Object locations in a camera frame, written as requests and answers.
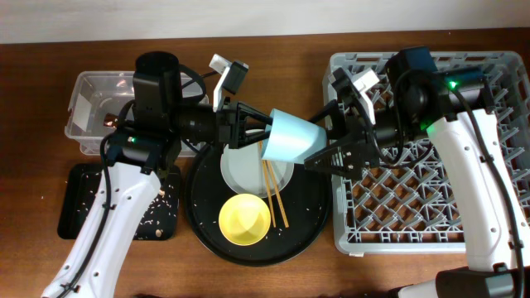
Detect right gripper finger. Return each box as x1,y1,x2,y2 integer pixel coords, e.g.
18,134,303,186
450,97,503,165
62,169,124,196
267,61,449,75
308,99,344,124
304,138,364,180

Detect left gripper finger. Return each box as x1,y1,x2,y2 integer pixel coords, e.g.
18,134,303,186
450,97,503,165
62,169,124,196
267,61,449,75
244,127,270,143
238,102,273,125

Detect blue cup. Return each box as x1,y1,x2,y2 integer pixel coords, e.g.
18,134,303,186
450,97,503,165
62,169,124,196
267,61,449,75
261,109,327,164

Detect grey plate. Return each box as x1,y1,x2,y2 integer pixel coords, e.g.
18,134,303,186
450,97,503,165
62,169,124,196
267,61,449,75
220,143,294,198

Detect yellow bowl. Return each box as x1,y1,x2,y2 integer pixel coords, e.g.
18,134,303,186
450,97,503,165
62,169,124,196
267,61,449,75
218,194,272,246

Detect wooden chopstick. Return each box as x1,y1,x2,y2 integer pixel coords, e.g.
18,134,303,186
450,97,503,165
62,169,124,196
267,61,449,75
264,161,290,228
258,141,277,228

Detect gold snack wrapper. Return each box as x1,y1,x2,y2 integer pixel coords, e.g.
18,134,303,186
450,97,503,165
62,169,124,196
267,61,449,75
104,113,118,128

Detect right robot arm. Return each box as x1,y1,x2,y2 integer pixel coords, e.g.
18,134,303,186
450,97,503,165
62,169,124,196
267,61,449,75
303,46,529,297

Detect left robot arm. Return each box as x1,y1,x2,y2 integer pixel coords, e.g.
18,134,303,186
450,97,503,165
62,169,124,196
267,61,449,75
42,51,272,297

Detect grey dishwasher rack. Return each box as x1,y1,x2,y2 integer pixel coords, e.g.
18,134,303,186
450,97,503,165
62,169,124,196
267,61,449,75
331,51,529,256

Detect round black tray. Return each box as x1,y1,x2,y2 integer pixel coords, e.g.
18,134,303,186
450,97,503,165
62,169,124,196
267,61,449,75
183,145,333,267

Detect food scraps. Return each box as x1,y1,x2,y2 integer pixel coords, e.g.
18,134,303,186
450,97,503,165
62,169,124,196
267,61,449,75
74,171,179,239

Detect clear plastic bin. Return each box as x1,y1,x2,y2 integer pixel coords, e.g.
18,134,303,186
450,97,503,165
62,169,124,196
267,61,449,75
64,70,210,157

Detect black rectangular tray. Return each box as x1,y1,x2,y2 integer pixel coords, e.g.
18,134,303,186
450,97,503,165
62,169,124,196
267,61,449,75
56,162,181,242

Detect black cable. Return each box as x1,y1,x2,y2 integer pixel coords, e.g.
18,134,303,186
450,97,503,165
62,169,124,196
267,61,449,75
180,64,219,100

